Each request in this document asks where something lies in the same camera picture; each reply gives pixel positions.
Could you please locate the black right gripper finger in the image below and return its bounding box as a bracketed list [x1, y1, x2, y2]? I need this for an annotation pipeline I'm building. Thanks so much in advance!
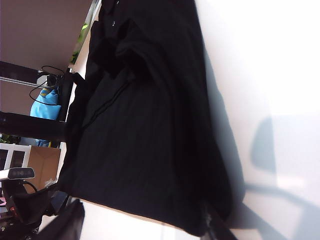
[207, 215, 240, 240]

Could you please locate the black polo shirt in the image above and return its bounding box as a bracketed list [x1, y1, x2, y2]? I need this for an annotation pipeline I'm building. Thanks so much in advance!
[57, 0, 247, 238]

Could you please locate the black bar with silver edge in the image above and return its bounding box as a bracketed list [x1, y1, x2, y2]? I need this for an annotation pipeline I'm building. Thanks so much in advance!
[0, 61, 39, 83]

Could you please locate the brown cardboard box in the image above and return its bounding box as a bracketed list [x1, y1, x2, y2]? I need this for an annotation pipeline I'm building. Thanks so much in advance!
[23, 145, 62, 195]

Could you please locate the blue plastic bag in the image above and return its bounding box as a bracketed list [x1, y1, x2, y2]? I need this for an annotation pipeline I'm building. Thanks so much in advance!
[29, 87, 62, 148]

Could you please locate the black water bottle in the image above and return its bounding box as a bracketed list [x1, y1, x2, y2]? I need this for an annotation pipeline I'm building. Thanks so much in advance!
[0, 111, 68, 141]

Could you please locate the white cabinet with windows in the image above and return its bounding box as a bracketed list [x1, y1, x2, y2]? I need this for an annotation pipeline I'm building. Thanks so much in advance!
[0, 142, 32, 174]

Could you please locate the green potted plant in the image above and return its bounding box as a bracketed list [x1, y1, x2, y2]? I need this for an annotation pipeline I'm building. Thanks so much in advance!
[0, 133, 21, 145]

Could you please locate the white power adapter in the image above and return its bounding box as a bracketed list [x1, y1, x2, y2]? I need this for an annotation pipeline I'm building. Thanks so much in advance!
[36, 70, 49, 85]

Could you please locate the beige desk divider panel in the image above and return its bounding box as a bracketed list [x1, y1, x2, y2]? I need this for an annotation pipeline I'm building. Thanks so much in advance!
[0, 0, 102, 116]

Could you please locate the silver depth camera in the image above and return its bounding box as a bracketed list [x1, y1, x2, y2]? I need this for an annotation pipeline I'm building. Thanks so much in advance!
[7, 167, 36, 180]

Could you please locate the thin black cable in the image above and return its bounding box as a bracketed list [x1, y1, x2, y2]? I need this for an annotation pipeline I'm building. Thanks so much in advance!
[29, 64, 65, 106]

